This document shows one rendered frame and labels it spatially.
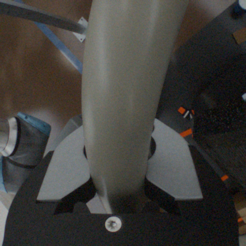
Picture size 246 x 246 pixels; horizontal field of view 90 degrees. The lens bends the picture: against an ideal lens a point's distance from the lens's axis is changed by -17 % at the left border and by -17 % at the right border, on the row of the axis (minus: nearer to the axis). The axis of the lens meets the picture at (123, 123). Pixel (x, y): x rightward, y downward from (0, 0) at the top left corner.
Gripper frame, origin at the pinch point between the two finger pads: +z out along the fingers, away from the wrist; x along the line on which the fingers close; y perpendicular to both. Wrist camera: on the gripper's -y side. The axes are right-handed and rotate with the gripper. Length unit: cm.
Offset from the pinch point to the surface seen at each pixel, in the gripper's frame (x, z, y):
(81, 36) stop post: -45, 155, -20
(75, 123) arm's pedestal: -25, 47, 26
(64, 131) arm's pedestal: -33, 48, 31
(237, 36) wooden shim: 90, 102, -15
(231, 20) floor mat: 87, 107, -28
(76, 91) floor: -59, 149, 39
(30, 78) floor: -139, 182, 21
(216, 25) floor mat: 75, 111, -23
